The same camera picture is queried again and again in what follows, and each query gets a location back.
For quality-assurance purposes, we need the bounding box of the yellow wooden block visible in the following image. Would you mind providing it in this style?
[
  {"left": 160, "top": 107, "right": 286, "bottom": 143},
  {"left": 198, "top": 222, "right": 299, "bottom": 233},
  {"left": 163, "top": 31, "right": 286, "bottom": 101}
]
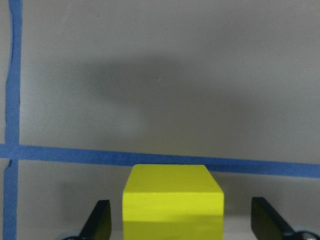
[{"left": 122, "top": 164, "right": 225, "bottom": 240}]

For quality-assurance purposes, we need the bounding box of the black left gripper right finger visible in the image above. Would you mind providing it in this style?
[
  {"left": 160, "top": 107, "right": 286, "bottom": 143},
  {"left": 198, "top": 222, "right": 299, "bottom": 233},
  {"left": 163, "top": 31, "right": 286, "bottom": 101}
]
[{"left": 251, "top": 197, "right": 296, "bottom": 240}]

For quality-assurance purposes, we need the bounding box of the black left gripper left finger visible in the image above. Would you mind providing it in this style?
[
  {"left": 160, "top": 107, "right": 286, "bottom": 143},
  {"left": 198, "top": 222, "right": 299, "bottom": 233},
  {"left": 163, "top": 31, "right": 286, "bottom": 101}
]
[{"left": 77, "top": 200, "right": 112, "bottom": 240}]

